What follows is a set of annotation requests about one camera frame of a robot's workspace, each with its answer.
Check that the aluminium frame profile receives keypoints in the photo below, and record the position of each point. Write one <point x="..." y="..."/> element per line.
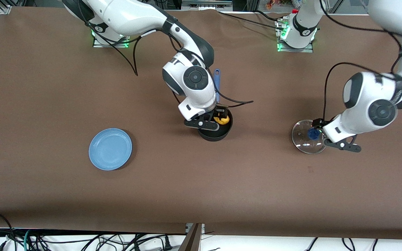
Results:
<point x="206" y="3"/>

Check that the colourful background items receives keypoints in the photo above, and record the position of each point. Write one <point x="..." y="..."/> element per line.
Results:
<point x="281" y="3"/>

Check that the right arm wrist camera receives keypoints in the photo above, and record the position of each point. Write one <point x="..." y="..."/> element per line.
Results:
<point x="201" y="124"/>

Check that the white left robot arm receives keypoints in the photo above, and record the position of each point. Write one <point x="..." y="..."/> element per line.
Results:
<point x="372" y="101"/>

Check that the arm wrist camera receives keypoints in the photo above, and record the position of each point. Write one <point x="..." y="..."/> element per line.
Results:
<point x="201" y="124"/>
<point x="344" y="145"/>

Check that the brown table cover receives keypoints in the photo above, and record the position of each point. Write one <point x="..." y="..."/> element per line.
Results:
<point x="201" y="191"/>

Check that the yellow potato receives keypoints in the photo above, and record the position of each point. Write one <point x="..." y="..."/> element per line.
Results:
<point x="222" y="120"/>

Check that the blue round plate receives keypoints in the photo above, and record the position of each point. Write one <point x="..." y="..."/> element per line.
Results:
<point x="110" y="149"/>

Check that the black power plug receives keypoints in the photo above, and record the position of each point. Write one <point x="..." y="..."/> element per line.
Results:
<point x="167" y="243"/>

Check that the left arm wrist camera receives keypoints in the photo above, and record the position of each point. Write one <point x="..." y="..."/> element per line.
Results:
<point x="344" y="145"/>

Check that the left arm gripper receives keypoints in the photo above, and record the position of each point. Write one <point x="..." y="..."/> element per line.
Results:
<point x="318" y="123"/>

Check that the glass lid with blue knob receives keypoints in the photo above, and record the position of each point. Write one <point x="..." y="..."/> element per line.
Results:
<point x="304" y="143"/>

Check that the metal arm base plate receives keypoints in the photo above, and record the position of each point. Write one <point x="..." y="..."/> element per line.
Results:
<point x="98" y="44"/>
<point x="295" y="50"/>

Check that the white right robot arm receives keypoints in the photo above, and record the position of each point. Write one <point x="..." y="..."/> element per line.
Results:
<point x="134" y="14"/>

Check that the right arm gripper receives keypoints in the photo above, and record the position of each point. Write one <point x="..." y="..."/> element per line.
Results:
<point x="222" y="113"/>

